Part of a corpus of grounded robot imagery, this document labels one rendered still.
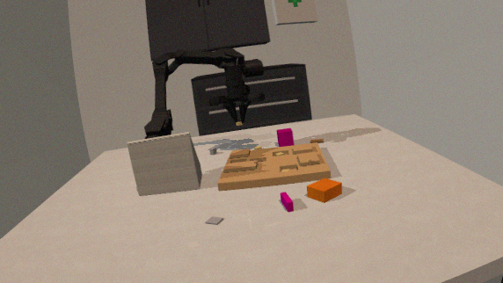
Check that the magenta block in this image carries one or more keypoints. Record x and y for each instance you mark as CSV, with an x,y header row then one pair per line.
x,y
285,137

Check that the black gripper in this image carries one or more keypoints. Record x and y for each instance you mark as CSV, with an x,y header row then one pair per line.
x,y
235,94

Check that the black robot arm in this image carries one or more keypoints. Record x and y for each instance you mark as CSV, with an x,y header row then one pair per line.
x,y
224,58

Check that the magenta rectangular bar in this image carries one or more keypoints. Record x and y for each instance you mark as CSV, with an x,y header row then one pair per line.
x,y
287,202

